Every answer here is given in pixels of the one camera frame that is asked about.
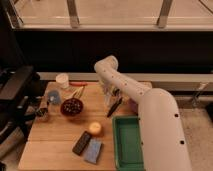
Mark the black handled tool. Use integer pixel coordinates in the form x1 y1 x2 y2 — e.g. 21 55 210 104
107 98 123 117

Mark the small dark cup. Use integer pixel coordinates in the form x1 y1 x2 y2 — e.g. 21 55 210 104
36 108 49 122

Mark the dark red bowl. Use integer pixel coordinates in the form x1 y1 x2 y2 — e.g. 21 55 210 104
60 98 83 117

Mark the black equipment at left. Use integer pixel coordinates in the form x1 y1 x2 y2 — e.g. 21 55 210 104
0 66 40 145

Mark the light blue towel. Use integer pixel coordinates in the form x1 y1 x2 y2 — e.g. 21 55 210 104
102 84 114 107

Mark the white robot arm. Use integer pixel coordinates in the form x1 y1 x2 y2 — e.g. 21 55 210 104
94 56 192 171

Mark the yellow utensil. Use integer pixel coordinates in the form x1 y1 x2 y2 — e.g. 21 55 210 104
72 86 85 99

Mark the red marker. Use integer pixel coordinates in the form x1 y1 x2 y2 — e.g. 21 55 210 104
69 82 88 86

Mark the yellow round fruit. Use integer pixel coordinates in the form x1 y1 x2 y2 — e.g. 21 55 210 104
89 122 102 135

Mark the purple bowl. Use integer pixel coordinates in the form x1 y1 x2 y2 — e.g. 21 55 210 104
129 99 138 114

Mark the white cup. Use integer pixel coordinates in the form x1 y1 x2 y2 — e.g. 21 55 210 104
56 73 69 89

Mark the green plastic tray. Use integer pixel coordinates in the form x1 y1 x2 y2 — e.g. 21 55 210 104
112 116 144 171

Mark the black rectangular block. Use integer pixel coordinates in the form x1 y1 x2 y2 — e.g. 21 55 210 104
72 131 92 155

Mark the small dark metal object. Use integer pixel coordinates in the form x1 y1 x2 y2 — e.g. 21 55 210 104
112 87 121 96

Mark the blue sponge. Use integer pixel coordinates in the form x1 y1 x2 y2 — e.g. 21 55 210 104
84 139 102 164

